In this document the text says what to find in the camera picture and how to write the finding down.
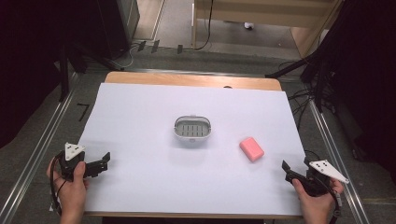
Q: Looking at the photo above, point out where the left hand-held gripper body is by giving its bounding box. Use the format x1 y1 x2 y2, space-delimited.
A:
58 142 94 182

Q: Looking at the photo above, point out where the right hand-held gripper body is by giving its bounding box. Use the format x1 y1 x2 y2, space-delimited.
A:
298 158 350 198

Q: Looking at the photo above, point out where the person's right hand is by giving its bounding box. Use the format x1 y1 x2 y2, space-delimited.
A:
291 177 346 224

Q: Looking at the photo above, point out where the person's left hand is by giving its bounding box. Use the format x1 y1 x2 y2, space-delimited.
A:
46 157 90 222

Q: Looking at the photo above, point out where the pink soap bar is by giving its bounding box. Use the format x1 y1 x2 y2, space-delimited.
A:
238 136 265 163

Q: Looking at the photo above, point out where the white paper sheet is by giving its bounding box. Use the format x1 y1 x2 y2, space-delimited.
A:
78 81 308 217

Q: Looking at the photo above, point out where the black stand leg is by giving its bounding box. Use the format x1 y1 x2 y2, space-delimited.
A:
264 57 312 79
58 45 71 103

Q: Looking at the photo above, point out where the white soap dish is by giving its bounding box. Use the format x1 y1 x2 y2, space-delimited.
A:
173 114 213 144

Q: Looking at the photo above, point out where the black curtain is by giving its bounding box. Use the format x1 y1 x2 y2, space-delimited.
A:
300 0 396 185
0 0 130 149

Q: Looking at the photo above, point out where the grey cabinet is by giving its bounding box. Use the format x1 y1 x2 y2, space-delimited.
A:
116 0 141 50

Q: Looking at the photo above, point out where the light wooden desk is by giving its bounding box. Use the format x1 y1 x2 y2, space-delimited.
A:
191 0 345 60

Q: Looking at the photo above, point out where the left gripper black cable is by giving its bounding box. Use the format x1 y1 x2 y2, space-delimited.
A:
49 150 68 217

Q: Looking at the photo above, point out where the metal floor rail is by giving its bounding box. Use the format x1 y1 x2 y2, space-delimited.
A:
307 98 372 224
0 72 79 224

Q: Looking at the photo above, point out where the bundle of black floor cables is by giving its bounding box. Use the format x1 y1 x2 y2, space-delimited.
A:
277 60 316 129

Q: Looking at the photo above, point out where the hanging black cable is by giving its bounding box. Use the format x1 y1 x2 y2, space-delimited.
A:
193 0 216 51

